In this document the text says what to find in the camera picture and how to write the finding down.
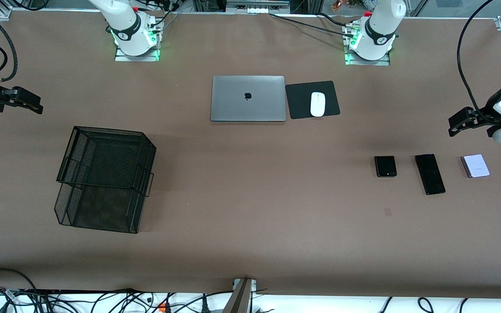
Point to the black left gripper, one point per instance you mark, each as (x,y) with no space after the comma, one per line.
(486,114)

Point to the white leather flip phone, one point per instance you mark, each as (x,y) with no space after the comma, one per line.
(476,166)

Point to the long black slab phone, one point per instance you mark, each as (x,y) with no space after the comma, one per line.
(429,174)

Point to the black square flip phone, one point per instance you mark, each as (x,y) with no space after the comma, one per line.
(385,166)

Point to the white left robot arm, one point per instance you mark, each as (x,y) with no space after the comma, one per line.
(379,30)

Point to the white computer mouse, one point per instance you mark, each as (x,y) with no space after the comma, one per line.
(317,104)

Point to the black mouse pad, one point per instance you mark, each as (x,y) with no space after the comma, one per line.
(298,102)

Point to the grey closed laptop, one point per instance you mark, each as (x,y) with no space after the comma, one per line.
(233,104)

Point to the white power strip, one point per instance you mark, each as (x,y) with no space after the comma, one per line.
(257,6)

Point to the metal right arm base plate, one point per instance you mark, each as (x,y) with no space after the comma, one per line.
(124,58)

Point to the grey metal camera post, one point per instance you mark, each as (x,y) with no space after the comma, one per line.
(239,300)

